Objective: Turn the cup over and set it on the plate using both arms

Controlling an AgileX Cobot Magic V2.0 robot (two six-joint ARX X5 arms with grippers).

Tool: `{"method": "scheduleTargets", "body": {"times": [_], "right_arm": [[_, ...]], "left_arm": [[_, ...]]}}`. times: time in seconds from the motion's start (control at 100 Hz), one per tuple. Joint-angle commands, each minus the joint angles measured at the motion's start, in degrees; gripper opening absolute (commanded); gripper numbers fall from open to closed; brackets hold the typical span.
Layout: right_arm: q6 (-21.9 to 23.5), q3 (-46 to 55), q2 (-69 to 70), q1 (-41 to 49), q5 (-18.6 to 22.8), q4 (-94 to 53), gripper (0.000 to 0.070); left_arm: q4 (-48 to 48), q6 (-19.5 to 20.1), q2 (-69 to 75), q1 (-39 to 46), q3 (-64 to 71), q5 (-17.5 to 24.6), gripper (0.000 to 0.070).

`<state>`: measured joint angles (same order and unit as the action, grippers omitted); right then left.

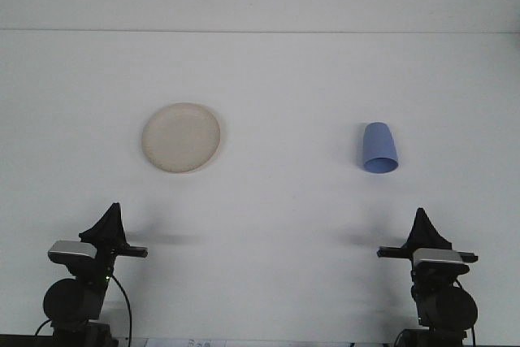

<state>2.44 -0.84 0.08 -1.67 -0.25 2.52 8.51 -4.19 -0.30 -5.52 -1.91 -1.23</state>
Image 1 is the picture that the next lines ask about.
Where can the pale blue cup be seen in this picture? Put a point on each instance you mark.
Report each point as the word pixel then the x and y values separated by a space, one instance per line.
pixel 380 148

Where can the pale round plate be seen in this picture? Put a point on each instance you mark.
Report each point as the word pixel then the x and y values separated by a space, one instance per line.
pixel 180 137

